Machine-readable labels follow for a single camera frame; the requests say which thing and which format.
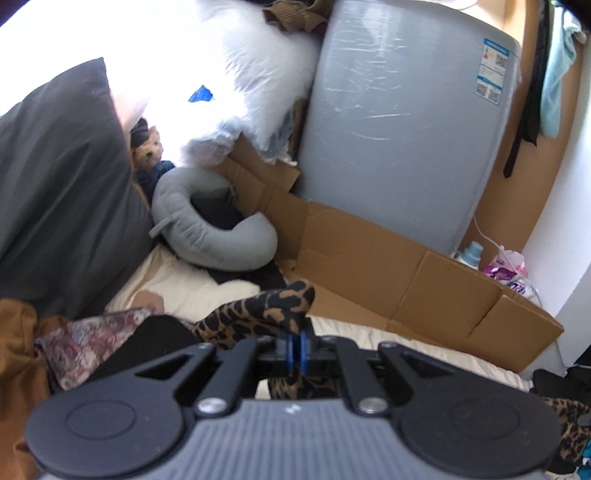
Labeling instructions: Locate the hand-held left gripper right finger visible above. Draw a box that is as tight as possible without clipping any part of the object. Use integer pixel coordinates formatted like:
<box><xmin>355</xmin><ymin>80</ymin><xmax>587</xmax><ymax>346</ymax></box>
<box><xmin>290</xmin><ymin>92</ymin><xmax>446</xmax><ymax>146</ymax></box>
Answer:
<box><xmin>298</xmin><ymin>332</ymin><xmax>455</xmax><ymax>416</ymax></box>

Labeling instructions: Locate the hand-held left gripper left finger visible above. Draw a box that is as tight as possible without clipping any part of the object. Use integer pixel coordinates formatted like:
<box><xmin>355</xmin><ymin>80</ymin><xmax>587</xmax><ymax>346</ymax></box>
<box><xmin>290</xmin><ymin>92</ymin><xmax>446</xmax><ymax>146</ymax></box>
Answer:
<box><xmin>131</xmin><ymin>333</ymin><xmax>296</xmax><ymax>418</ymax></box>

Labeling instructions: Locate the leopard print skirt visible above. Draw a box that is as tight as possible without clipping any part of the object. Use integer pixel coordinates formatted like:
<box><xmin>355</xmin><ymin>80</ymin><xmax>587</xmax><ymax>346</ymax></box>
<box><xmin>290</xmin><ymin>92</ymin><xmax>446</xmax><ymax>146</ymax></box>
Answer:
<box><xmin>194</xmin><ymin>281</ymin><xmax>591</xmax><ymax>478</ymax></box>

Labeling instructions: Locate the brown cardboard sheet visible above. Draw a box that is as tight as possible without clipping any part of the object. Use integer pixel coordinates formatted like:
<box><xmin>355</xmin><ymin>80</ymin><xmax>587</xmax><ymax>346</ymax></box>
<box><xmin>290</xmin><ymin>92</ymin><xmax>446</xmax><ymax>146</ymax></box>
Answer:
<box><xmin>215</xmin><ymin>134</ymin><xmax>565</xmax><ymax>372</ymax></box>

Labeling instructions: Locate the black cloth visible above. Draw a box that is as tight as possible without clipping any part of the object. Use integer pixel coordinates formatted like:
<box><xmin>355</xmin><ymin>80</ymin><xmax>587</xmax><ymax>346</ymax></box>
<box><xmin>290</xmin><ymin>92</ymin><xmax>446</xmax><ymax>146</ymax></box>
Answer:
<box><xmin>190</xmin><ymin>191</ymin><xmax>288</xmax><ymax>292</ymax></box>
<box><xmin>88</xmin><ymin>316</ymin><xmax>204</xmax><ymax>384</ymax></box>

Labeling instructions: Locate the grey neck pillow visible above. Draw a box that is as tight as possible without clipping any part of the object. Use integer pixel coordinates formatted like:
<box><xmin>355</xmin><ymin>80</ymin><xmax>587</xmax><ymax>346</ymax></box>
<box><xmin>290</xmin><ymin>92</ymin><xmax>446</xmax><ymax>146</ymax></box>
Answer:
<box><xmin>148</xmin><ymin>165</ymin><xmax>279</xmax><ymax>268</ymax></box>

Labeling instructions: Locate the floral patterned cloth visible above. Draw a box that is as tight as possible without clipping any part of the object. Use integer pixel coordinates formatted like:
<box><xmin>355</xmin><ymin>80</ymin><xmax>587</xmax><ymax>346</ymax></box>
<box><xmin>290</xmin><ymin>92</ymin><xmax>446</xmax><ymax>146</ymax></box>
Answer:
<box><xmin>34</xmin><ymin>308</ymin><xmax>162</xmax><ymax>393</ymax></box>

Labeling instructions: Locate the pink plastic packet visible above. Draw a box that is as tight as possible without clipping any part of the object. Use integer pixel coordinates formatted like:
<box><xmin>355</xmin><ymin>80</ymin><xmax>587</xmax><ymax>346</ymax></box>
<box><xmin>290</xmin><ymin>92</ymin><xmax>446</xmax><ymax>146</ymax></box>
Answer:
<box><xmin>480</xmin><ymin>249</ymin><xmax>527</xmax><ymax>282</ymax></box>

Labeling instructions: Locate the brown teddy bear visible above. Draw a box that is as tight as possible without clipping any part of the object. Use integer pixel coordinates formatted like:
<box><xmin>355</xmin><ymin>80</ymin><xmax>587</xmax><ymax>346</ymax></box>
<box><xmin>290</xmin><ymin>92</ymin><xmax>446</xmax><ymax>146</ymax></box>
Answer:
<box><xmin>130</xmin><ymin>117</ymin><xmax>176</xmax><ymax>204</ymax></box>

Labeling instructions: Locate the brown cloth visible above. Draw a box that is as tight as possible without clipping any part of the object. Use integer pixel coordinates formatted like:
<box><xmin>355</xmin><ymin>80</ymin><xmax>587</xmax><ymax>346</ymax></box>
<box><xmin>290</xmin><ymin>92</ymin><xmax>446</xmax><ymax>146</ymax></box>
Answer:
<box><xmin>0</xmin><ymin>299</ymin><xmax>61</xmax><ymax>480</ymax></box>

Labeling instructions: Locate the dark grey pillow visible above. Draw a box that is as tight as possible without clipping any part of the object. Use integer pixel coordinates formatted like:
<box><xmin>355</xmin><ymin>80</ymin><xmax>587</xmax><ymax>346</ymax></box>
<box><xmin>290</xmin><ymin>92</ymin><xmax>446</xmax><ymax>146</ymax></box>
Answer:
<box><xmin>0</xmin><ymin>58</ymin><xmax>155</xmax><ymax>319</ymax></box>

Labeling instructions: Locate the white pillow in plastic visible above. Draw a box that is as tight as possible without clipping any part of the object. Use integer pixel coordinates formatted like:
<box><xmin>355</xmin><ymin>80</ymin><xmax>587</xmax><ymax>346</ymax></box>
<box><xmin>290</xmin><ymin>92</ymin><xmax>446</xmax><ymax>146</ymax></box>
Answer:
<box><xmin>178</xmin><ymin>0</ymin><xmax>321</xmax><ymax>167</ymax></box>

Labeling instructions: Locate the black hanging garment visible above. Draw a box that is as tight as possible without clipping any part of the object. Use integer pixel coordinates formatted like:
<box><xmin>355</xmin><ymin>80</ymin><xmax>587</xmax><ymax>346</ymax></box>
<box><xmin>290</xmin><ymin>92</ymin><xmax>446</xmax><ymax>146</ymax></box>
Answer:
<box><xmin>503</xmin><ymin>0</ymin><xmax>550</xmax><ymax>178</ymax></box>

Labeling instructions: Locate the teal hanging towel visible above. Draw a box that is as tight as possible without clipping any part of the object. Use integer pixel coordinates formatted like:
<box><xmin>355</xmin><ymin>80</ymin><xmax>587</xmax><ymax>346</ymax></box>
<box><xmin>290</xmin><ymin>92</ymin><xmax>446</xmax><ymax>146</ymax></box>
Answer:
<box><xmin>540</xmin><ymin>9</ymin><xmax>580</xmax><ymax>138</ymax></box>

